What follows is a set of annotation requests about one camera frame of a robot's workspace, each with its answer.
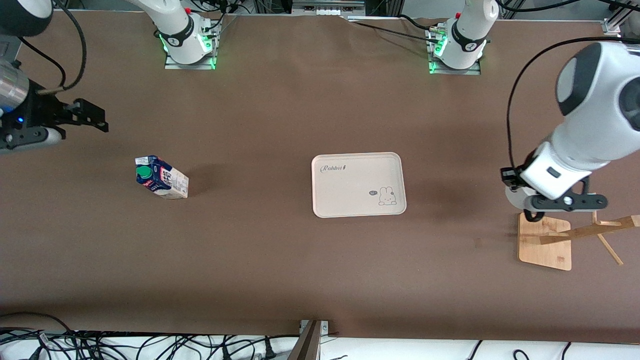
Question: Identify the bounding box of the long straight black cable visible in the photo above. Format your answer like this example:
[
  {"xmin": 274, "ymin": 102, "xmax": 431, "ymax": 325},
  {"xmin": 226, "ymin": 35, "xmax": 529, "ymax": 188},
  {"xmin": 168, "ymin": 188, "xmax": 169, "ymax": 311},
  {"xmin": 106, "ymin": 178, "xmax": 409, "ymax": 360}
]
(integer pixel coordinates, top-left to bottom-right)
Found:
[{"xmin": 345, "ymin": 19, "xmax": 441, "ymax": 40}]

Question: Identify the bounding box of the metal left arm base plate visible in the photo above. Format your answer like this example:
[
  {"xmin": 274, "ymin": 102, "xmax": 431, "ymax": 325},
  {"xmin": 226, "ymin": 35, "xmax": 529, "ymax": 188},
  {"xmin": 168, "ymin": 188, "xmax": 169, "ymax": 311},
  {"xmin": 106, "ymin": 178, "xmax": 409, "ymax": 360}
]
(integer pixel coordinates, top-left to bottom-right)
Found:
[{"xmin": 426, "ymin": 25, "xmax": 482, "ymax": 76}]

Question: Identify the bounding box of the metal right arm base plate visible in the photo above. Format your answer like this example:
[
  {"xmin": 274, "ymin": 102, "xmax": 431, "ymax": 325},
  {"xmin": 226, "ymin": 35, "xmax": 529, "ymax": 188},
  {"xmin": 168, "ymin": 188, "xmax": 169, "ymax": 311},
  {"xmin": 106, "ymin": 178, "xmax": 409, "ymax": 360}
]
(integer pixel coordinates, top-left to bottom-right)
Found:
[{"xmin": 164, "ymin": 19, "xmax": 218, "ymax": 71}]

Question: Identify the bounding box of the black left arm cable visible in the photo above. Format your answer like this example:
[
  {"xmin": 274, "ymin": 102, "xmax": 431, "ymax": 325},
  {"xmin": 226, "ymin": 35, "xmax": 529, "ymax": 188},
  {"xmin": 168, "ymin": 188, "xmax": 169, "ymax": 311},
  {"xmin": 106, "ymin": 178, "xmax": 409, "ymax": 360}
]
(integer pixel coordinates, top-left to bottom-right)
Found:
[{"xmin": 506, "ymin": 35, "xmax": 624, "ymax": 174}]

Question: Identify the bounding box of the aluminium frame profile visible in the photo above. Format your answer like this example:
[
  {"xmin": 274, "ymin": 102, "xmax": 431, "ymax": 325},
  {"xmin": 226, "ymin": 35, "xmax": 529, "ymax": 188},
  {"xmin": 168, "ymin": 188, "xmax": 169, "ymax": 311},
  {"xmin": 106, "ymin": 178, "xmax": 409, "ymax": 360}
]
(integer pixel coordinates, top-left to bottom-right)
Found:
[{"xmin": 287, "ymin": 319, "xmax": 331, "ymax": 360}]

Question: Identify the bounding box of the black looping floor cable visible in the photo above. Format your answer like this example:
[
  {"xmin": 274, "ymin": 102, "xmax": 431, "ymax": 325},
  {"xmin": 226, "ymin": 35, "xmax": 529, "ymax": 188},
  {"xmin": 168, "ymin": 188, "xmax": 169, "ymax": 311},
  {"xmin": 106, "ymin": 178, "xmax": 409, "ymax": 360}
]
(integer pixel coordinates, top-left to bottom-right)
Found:
[{"xmin": 0, "ymin": 312, "xmax": 76, "ymax": 337}]

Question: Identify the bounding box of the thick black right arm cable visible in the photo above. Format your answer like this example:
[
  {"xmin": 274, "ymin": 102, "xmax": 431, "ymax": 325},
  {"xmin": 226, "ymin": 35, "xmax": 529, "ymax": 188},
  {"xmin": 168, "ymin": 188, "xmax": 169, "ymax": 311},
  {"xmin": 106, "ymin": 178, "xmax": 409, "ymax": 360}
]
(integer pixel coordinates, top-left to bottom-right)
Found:
[{"xmin": 37, "ymin": 0, "xmax": 87, "ymax": 96}]

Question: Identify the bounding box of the wooden cup rack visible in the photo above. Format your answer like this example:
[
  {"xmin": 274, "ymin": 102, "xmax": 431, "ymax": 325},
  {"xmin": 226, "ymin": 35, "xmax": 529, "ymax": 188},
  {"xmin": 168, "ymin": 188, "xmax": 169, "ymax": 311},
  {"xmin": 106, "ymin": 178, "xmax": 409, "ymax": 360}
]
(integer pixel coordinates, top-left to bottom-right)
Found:
[{"xmin": 517, "ymin": 192, "xmax": 640, "ymax": 272}]

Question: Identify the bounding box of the cream tray rabbit print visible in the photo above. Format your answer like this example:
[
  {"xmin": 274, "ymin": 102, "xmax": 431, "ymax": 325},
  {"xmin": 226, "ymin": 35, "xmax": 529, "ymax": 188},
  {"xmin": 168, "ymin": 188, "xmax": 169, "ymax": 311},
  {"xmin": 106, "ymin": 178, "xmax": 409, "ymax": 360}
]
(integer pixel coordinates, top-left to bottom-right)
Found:
[{"xmin": 311, "ymin": 152, "xmax": 408, "ymax": 219}]

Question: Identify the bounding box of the grey metal equipment box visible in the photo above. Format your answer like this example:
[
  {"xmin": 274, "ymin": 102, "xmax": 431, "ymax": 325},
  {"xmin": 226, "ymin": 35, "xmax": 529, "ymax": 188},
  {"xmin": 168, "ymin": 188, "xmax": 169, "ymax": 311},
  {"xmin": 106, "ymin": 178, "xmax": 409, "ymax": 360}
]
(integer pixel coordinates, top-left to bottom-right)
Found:
[{"xmin": 292, "ymin": 0, "xmax": 366, "ymax": 16}]

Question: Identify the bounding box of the black cable with plug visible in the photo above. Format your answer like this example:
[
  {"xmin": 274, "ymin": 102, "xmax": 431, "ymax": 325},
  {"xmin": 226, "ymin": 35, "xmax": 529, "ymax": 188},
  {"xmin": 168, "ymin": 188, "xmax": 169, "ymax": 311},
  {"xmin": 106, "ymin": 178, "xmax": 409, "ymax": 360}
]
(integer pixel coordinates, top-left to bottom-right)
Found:
[{"xmin": 225, "ymin": 334, "xmax": 279, "ymax": 360}]

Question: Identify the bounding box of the blue milk carton green cap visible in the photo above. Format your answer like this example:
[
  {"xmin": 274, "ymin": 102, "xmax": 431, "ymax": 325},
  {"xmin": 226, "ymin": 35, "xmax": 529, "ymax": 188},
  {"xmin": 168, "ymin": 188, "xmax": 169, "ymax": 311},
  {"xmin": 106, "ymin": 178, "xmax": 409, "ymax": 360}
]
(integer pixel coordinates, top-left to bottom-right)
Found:
[{"xmin": 134, "ymin": 155, "xmax": 190, "ymax": 200}]

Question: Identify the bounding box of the short curved black cable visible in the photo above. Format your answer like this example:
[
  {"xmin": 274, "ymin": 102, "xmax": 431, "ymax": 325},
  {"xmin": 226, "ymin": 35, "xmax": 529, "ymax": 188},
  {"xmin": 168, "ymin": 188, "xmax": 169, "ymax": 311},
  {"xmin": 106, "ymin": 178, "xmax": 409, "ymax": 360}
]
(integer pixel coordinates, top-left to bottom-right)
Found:
[{"xmin": 399, "ymin": 14, "xmax": 435, "ymax": 32}]

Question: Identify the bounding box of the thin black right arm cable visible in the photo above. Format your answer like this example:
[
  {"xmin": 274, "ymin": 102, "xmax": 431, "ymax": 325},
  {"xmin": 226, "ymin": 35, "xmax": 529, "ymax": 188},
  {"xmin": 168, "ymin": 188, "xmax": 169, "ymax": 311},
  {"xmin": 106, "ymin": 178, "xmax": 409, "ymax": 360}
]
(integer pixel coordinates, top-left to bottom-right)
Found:
[{"xmin": 19, "ymin": 36, "xmax": 67, "ymax": 87}]

